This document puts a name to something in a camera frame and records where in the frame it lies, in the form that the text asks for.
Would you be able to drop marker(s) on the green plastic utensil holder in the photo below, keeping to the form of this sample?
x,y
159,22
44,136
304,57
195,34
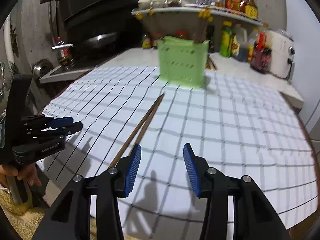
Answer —
x,y
180,65

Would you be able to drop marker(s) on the wooden chopstick with gold end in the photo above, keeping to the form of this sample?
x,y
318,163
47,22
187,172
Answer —
x,y
203,27
137,130
141,135
210,62
214,65

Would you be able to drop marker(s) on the large red-lid jar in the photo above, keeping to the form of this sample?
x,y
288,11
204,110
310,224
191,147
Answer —
x,y
181,35

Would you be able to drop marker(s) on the steel stove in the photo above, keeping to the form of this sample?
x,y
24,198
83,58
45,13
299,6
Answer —
x,y
62,73

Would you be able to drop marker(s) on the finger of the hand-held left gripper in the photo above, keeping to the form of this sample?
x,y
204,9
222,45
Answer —
x,y
61,121
73,128

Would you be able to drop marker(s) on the small red-lid dark jar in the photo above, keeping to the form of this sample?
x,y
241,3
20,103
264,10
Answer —
x,y
155,39

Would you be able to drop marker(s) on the white grid mat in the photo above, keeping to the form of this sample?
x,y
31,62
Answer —
x,y
225,130

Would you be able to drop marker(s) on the red-label bottle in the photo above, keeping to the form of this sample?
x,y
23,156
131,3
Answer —
x,y
63,52

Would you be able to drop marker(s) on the steel wok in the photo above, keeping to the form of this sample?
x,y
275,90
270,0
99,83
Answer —
x,y
100,40

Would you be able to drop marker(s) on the yellow-cap green bottle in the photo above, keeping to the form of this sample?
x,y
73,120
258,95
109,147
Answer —
x,y
225,40

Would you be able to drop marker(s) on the black range hood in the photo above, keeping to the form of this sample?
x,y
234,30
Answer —
x,y
95,0

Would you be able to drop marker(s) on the white air fryer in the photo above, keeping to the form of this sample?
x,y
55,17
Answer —
x,y
281,52

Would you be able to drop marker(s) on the green-lid jar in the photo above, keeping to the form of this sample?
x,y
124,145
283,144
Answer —
x,y
146,41

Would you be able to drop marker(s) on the red and yellow packet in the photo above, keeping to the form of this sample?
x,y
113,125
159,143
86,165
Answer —
x,y
234,1

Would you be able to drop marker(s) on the steel pot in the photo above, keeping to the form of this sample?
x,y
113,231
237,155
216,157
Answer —
x,y
43,67

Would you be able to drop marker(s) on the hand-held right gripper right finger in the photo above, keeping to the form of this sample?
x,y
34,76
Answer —
x,y
191,170

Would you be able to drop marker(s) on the wall shelf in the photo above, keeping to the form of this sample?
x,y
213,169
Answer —
x,y
175,11

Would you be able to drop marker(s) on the person's left hand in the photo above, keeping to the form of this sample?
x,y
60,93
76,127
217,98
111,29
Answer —
x,y
25,173

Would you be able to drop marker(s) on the white refrigerator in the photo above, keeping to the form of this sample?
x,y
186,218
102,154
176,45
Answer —
x,y
305,55

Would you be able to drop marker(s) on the brown sauce bottle yellow label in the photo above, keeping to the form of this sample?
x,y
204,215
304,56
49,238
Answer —
x,y
251,7

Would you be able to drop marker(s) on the yellow towel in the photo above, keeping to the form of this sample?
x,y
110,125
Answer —
x,y
22,220

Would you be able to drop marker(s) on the white-lid spice jar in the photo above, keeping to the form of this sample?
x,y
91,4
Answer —
x,y
158,2
144,3
173,1

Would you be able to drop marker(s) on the white plastic jug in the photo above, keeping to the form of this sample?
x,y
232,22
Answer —
x,y
241,42

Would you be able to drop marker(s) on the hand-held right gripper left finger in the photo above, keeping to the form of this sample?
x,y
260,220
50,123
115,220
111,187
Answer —
x,y
133,170

